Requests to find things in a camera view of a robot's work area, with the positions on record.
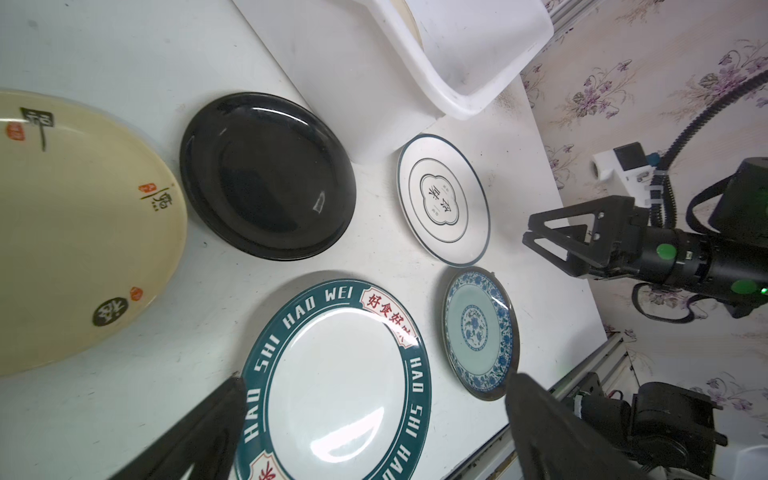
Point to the beige plate with calligraphy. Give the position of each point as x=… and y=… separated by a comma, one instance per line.
x=93, y=227

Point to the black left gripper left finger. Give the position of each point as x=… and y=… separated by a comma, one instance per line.
x=202, y=445

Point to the aluminium frame post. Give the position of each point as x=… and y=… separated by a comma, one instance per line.
x=565, y=14

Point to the aluminium rail base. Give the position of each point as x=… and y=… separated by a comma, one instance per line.
x=497, y=457

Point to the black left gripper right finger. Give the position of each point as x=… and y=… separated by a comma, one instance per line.
x=552, y=443

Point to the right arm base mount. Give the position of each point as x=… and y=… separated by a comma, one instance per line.
x=661, y=426

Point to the black glossy plate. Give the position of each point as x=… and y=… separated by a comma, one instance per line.
x=267, y=176

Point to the white plate with quatrefoil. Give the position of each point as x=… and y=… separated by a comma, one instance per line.
x=443, y=200

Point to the cream bear plate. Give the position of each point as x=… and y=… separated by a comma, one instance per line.
x=406, y=14

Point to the green Hao Wei plate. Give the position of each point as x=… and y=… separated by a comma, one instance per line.
x=338, y=386

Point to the blue floral small plate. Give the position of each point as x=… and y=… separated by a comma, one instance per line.
x=480, y=333

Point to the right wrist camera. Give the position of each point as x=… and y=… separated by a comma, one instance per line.
x=626, y=171

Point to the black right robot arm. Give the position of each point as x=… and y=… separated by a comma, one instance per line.
x=721, y=255

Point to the white plastic bin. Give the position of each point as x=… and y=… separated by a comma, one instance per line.
x=362, y=73

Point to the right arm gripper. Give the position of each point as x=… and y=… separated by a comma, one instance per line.
x=608, y=238

